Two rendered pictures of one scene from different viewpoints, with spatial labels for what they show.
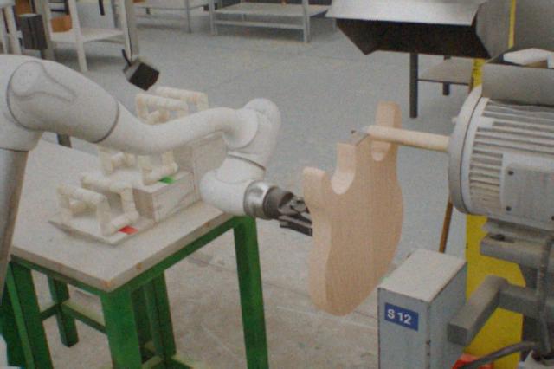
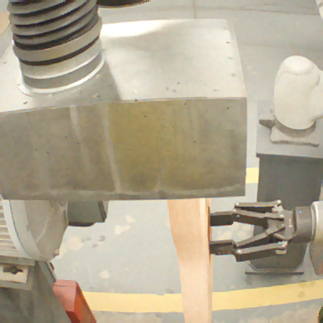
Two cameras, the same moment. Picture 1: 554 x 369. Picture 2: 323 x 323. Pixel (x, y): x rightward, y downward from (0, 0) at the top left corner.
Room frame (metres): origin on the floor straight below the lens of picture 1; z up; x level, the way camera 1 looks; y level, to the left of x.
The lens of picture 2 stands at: (1.89, -0.53, 1.84)
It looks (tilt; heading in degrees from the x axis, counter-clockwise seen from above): 44 degrees down; 149
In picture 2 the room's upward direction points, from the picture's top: 7 degrees counter-clockwise
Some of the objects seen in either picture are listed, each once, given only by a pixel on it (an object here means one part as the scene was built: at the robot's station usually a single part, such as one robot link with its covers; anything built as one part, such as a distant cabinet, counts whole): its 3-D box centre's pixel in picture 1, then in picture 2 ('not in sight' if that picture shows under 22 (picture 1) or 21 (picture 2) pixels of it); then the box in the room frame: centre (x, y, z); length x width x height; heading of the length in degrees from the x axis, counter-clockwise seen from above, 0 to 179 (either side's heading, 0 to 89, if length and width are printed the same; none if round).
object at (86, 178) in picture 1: (105, 183); not in sight; (1.77, 0.46, 1.04); 0.20 x 0.03 x 0.03; 51
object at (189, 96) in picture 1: (181, 94); not in sight; (2.02, 0.26, 1.20); 0.20 x 0.03 x 0.03; 51
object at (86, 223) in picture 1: (100, 221); not in sight; (1.75, 0.48, 0.94); 0.27 x 0.15 x 0.01; 52
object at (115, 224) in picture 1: (121, 221); not in sight; (1.68, 0.41, 0.96); 0.11 x 0.03 x 0.03; 142
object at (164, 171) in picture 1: (161, 172); not in sight; (1.81, 0.31, 1.04); 0.11 x 0.03 x 0.03; 142
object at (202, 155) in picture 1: (177, 158); not in sight; (1.99, 0.29, 1.02); 0.27 x 0.15 x 0.17; 52
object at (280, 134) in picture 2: not in sight; (289, 120); (1.02, 0.50, 0.73); 0.22 x 0.18 x 0.06; 45
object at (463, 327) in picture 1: (479, 308); not in sight; (1.08, -0.35, 1.02); 0.19 x 0.04 x 0.04; 142
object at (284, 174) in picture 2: not in sight; (287, 197); (1.03, 0.51, 0.35); 0.28 x 0.28 x 0.70; 45
